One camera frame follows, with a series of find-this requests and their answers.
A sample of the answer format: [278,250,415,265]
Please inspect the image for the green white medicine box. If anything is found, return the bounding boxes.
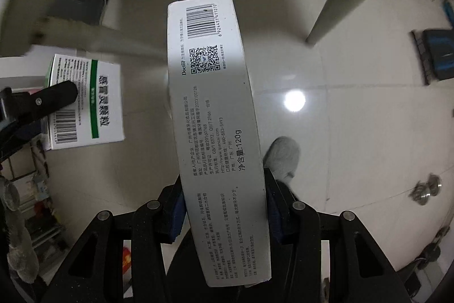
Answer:
[45,54,125,150]

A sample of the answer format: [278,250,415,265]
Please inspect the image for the long white toothpaste box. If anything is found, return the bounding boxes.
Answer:
[167,0,272,288]

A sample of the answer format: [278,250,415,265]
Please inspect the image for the dumbbell weights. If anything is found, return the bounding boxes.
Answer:
[409,173,442,206]

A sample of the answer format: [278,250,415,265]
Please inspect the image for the grey slipper right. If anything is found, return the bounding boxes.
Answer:
[263,136,300,185]

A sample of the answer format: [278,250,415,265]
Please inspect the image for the black blue exercise bench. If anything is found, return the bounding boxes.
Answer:
[410,29,454,86]

